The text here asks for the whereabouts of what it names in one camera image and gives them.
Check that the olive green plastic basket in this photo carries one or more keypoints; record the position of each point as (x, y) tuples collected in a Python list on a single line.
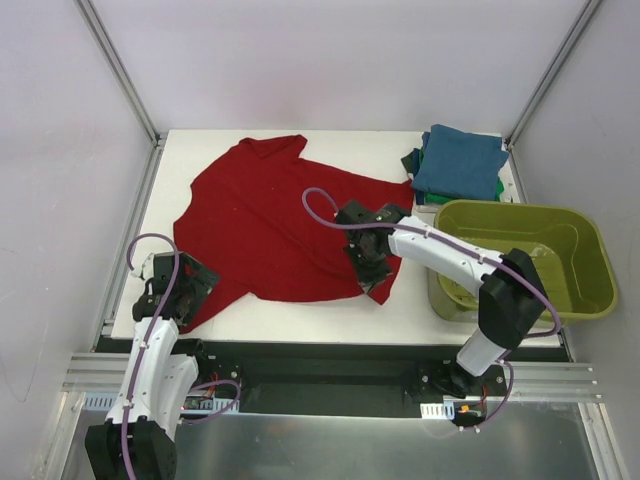
[(566, 248)]

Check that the aluminium frame post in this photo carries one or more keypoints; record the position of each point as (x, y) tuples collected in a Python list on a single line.
[(95, 25), (563, 53)]

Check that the right white cable duct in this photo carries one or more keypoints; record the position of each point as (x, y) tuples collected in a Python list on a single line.
[(444, 410)]

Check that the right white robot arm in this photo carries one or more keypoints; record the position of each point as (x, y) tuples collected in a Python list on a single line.
[(510, 294)]

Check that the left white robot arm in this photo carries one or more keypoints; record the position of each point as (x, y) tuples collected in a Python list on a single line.
[(137, 439)]

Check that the folded dark green t shirt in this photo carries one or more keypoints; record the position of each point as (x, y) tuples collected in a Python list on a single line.
[(410, 160)]

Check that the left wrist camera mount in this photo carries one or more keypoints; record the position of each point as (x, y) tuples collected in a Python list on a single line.
[(145, 270)]

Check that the folded blue t shirt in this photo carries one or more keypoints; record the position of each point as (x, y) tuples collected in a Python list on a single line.
[(460, 164)]

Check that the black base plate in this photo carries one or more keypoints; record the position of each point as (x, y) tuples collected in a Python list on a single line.
[(338, 380)]

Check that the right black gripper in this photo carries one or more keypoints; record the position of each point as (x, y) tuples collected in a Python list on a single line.
[(373, 270)]

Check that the left white cable duct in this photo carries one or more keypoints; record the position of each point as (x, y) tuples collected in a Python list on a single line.
[(193, 406)]

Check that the left aluminium frame post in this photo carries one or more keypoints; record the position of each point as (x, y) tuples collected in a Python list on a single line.
[(95, 25)]

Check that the white cable duct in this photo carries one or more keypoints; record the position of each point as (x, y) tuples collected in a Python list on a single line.
[(193, 406), (444, 410)]

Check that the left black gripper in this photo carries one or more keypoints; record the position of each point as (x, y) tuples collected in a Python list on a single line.
[(198, 282)]

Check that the right aluminium frame post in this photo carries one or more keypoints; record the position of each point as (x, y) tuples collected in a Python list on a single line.
[(563, 53)]

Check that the red t shirt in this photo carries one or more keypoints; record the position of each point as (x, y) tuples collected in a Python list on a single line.
[(247, 222)]

